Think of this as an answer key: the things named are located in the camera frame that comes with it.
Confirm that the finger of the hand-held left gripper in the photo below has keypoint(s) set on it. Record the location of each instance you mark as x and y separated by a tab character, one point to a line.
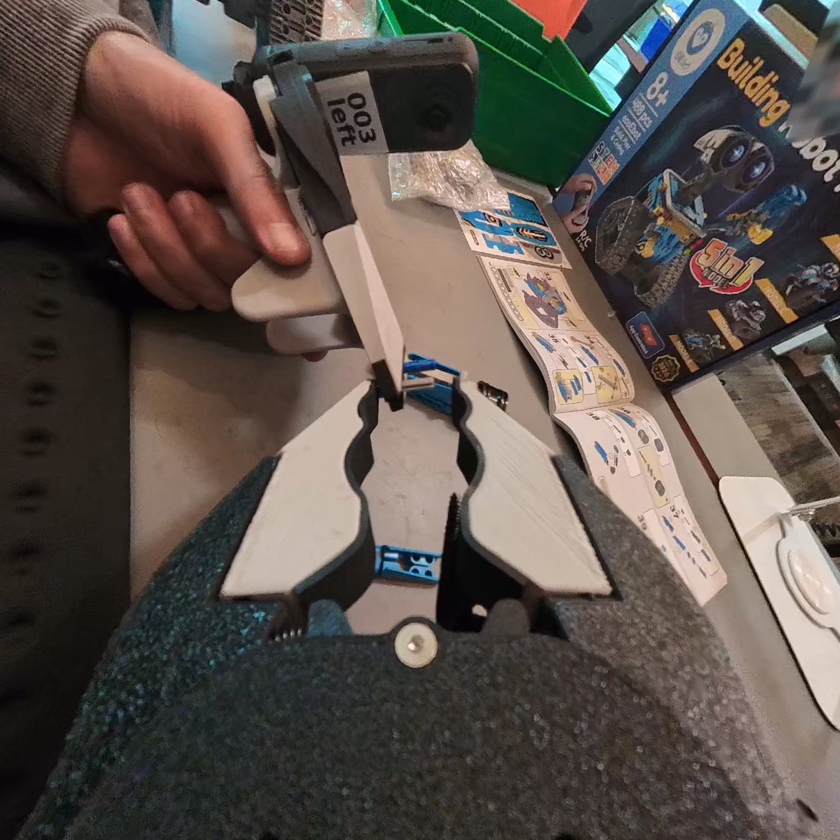
367	295

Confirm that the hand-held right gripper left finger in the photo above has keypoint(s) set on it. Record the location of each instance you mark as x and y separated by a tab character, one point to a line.
302	518

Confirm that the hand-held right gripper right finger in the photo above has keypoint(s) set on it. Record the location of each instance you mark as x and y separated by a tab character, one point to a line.
531	518

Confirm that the wheel and beam assembly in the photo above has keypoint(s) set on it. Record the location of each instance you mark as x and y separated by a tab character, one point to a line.
430	385

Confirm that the blue panel brick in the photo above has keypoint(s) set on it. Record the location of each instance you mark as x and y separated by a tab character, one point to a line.
410	564

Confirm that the grey desk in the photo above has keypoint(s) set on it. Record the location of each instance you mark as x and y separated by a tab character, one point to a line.
229	394

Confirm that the person's left hand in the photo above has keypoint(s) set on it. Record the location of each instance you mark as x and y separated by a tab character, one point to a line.
164	144

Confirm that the clear plastic bag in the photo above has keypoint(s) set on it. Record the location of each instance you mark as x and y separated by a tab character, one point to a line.
446	177

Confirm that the green bin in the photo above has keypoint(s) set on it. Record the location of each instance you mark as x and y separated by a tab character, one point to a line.
512	98

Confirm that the distant toy brick models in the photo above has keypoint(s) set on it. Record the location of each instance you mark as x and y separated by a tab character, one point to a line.
295	19

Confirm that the sticker sheet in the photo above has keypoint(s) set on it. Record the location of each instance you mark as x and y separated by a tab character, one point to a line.
505	229

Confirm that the instruction manual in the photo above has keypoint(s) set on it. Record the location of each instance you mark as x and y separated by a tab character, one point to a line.
577	367

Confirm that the white stand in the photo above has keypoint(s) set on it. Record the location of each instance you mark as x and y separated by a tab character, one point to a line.
787	577

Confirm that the robot kit box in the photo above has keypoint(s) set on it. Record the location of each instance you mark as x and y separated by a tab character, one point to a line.
709	229

